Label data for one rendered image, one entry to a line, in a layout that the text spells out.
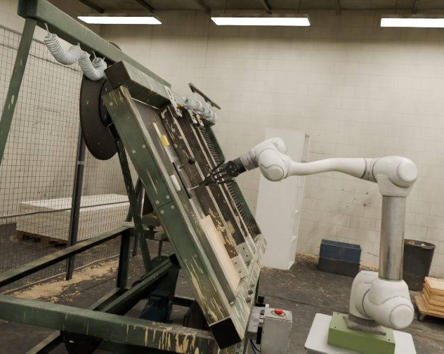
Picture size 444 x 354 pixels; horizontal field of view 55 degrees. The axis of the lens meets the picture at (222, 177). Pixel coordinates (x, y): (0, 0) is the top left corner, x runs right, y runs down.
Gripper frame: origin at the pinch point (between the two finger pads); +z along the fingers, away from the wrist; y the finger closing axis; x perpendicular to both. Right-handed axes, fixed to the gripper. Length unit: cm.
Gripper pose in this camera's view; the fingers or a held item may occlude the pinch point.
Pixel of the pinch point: (206, 181)
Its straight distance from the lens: 204.1
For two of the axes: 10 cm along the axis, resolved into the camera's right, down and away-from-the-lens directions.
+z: -8.9, 4.3, 1.5
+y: 4.3, 9.0, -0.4
